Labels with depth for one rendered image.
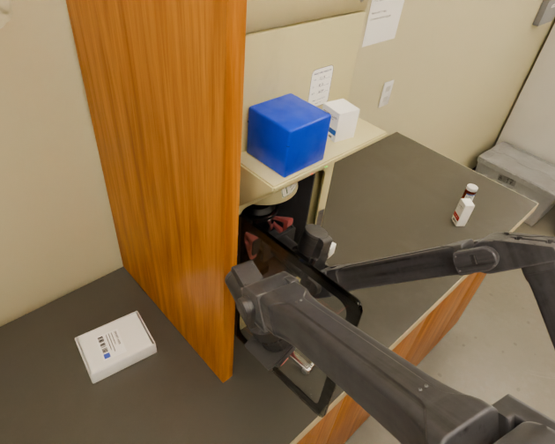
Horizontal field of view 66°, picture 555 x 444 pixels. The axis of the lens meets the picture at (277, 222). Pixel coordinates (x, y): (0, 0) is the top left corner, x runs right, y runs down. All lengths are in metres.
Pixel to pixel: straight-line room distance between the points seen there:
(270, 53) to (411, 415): 0.56
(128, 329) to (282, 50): 0.77
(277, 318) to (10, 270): 0.85
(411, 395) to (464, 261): 0.43
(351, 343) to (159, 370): 0.75
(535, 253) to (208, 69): 0.56
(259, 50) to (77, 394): 0.85
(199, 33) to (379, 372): 0.45
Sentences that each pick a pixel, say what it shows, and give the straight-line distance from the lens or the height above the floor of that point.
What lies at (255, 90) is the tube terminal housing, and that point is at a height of 1.62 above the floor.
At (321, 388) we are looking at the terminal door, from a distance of 0.95.
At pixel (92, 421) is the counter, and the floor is 0.94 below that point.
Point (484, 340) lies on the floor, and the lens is 2.68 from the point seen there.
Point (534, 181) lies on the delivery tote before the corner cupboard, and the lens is 3.53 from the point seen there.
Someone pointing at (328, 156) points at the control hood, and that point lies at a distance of 0.80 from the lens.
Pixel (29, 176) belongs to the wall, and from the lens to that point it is 1.13.
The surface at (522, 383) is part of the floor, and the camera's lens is 2.63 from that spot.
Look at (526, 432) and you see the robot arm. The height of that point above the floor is 1.63.
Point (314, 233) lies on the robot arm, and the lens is 0.98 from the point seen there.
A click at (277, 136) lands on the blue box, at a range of 0.69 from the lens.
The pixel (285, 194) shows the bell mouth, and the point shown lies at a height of 1.33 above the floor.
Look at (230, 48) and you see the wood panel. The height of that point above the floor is 1.74.
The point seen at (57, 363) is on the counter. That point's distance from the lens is 1.21.
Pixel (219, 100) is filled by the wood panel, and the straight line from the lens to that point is 0.59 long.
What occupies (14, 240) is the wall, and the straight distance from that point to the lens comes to 1.21.
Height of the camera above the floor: 1.92
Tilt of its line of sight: 41 degrees down
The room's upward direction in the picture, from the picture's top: 7 degrees clockwise
